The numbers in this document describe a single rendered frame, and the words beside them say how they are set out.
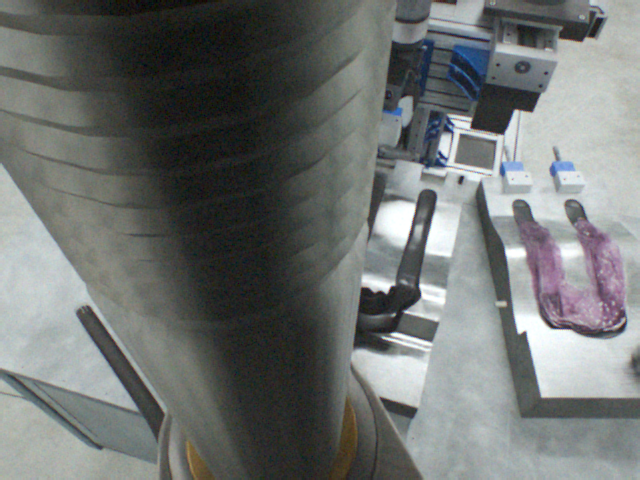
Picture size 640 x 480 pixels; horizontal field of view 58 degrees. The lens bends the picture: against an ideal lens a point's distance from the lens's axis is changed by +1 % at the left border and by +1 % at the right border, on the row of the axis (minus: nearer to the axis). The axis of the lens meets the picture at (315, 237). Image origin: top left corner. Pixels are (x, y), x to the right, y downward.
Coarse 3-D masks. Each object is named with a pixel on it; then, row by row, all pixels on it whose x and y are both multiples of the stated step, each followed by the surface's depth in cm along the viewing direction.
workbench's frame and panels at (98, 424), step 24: (24, 384) 125; (48, 384) 104; (48, 408) 138; (72, 408) 133; (96, 408) 124; (120, 408) 102; (72, 432) 158; (96, 432) 151; (120, 432) 140; (144, 432) 130; (144, 456) 160
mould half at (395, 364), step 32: (384, 192) 116; (416, 192) 116; (448, 192) 116; (384, 224) 112; (448, 224) 112; (384, 256) 105; (448, 256) 108; (384, 288) 98; (416, 320) 97; (352, 352) 100; (384, 352) 100; (416, 352) 100; (384, 384) 96; (416, 384) 96
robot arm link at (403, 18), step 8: (400, 0) 95; (408, 0) 94; (416, 0) 94; (424, 0) 94; (432, 0) 96; (400, 8) 96; (408, 8) 95; (416, 8) 95; (424, 8) 96; (400, 16) 97; (408, 16) 97; (416, 16) 97; (424, 16) 97
